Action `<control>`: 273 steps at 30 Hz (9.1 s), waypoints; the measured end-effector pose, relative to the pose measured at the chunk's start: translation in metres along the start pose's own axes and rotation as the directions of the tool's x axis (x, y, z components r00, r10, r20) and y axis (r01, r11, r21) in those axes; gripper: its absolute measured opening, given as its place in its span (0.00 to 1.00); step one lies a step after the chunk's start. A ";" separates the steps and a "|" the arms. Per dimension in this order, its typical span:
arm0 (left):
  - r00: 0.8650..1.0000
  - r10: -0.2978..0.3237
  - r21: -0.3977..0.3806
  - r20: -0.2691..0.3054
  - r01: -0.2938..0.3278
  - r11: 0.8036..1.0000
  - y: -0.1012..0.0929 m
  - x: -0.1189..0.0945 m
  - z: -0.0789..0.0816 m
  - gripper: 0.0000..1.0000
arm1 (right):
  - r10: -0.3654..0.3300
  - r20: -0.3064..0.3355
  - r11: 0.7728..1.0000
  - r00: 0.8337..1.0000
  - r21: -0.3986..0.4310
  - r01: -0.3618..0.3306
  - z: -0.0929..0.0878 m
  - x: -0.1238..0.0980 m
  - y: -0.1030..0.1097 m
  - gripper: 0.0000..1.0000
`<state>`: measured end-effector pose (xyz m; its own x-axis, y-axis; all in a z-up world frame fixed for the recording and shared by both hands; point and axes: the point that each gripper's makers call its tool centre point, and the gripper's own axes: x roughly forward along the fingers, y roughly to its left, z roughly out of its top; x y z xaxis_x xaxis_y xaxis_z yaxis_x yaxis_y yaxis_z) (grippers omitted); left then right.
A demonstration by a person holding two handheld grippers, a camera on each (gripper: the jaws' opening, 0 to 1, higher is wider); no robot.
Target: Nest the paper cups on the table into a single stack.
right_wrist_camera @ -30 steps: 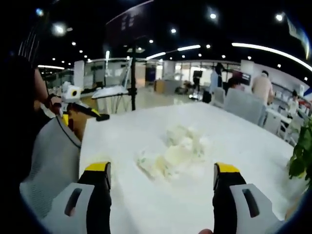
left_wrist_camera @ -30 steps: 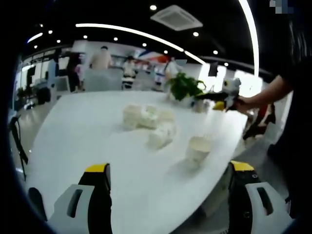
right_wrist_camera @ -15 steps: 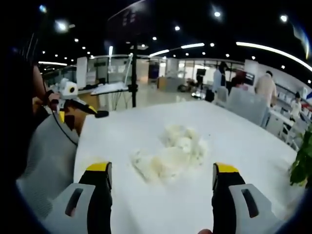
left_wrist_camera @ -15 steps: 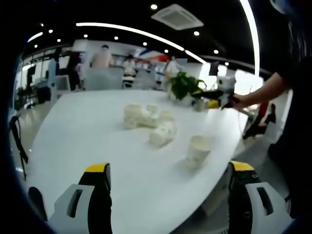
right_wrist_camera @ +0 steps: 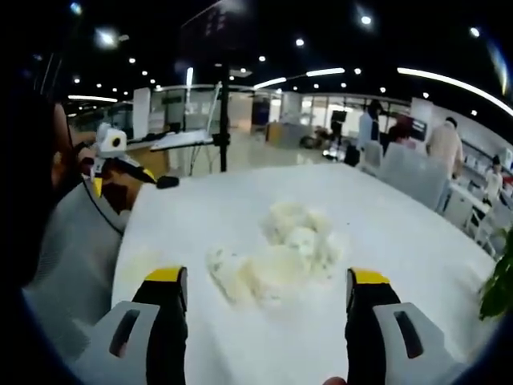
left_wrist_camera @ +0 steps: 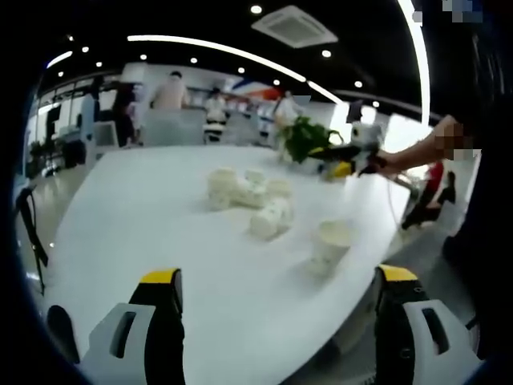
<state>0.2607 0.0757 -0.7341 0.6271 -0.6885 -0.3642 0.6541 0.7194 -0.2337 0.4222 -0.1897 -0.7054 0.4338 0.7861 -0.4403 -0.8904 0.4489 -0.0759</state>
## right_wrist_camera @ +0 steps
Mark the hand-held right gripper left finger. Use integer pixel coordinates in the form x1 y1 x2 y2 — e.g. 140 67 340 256
74 265 189 385

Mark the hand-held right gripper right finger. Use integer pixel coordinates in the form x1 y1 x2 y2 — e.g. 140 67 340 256
345 267 468 385

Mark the pile of paper cups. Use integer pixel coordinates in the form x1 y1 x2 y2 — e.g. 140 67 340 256
206 201 349 310

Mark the person's left hand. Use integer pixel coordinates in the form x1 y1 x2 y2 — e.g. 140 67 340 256
78 154 99 177

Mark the grey mesh chair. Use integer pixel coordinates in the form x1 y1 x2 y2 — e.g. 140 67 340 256
22 182 135 362

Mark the white table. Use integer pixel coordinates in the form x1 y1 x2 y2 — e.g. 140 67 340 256
111 162 513 385

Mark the tilted monitor panel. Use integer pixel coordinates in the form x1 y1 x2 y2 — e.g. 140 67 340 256
206 81 224 133

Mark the black tripod stand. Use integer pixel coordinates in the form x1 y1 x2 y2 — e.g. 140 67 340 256
212 62 232 173

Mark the small brown cabinet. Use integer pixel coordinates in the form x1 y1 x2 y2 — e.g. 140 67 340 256
266 122 285 144

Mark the dark hanging sign board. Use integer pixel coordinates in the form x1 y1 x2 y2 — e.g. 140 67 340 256
180 0 241 61

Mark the green potted plant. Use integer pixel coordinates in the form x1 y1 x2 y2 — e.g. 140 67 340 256
479 226 513 322

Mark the grey office chair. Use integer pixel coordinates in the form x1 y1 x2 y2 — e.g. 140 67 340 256
382 142 452 209
362 140 385 169

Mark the black screen on stand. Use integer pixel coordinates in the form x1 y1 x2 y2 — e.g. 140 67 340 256
330 111 349 145

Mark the group of round ceiling spotlights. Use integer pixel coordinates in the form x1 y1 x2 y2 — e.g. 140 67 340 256
70 2 482 117

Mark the long curved ceiling light strip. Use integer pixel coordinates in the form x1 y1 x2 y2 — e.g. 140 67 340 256
396 67 513 121

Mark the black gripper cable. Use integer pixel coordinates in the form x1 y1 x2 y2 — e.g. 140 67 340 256
82 176 126 236

